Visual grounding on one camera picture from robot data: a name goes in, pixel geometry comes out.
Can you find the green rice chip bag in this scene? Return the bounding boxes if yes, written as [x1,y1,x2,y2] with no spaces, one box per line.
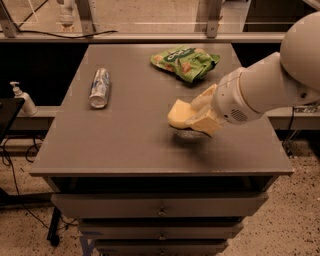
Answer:
[151,46,220,83]

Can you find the grey drawer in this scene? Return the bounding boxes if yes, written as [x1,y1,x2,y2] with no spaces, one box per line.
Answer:
[95,240,228,256]
[52,192,268,219]
[79,221,243,240]

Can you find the metal window frame rail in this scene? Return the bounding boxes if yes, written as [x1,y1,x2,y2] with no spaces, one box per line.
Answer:
[0,0,284,43]

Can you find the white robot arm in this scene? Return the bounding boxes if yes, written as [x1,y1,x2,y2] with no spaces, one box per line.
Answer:
[186,12,320,135]

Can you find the grey drawer cabinet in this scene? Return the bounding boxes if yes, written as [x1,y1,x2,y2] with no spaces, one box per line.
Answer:
[29,42,295,256]

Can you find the top grey drawer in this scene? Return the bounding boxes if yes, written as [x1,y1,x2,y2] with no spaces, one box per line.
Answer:
[52,192,268,219]

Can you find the black floor cables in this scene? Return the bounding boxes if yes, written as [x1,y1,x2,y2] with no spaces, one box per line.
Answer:
[0,134,79,231]

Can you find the white pump dispenser bottle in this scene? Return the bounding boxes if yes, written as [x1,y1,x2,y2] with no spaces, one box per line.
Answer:
[10,81,37,116]

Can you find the silver blue drink can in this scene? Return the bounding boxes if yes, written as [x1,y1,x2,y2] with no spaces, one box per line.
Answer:
[89,68,111,109]

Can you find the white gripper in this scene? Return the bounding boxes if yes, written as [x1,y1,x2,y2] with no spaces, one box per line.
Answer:
[186,67,262,137]

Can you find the black cable on ledge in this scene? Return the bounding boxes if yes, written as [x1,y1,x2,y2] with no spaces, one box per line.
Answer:
[16,28,119,39]

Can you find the bottom grey drawer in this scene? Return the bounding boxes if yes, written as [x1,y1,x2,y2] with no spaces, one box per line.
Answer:
[95,240,228,256]

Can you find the yellow wavy sponge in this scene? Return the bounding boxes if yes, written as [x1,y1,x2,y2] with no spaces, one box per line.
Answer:
[167,99,196,129]

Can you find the middle grey drawer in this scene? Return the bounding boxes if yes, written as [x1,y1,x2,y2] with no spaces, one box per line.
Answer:
[79,221,243,240]

